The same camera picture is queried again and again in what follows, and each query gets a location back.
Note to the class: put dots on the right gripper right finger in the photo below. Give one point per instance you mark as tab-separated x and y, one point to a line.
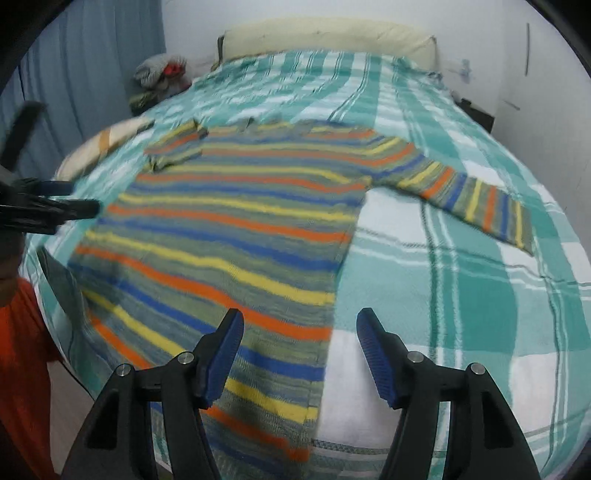
485	440

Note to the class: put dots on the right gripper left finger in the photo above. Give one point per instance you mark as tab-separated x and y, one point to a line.
115	440

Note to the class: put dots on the striped knit sweater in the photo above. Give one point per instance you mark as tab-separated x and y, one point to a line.
260	218

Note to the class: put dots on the orange fleece clothing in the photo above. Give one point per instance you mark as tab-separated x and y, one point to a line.
26	349

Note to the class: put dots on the clothes pile beside bed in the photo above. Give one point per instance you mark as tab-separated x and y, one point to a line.
160	77

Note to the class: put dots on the cream orange striped pillow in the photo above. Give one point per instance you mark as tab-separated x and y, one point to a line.
85	158

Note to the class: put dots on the blue curtain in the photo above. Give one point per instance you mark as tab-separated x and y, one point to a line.
81	68

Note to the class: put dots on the teal plaid bed cover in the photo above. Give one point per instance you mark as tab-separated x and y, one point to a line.
525	316

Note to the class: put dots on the dark bedside table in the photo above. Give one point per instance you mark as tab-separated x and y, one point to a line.
477	114

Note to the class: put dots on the white wardrobe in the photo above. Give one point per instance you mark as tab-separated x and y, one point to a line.
544	110

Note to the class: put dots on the cream padded headboard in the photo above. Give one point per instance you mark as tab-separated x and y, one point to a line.
336	34

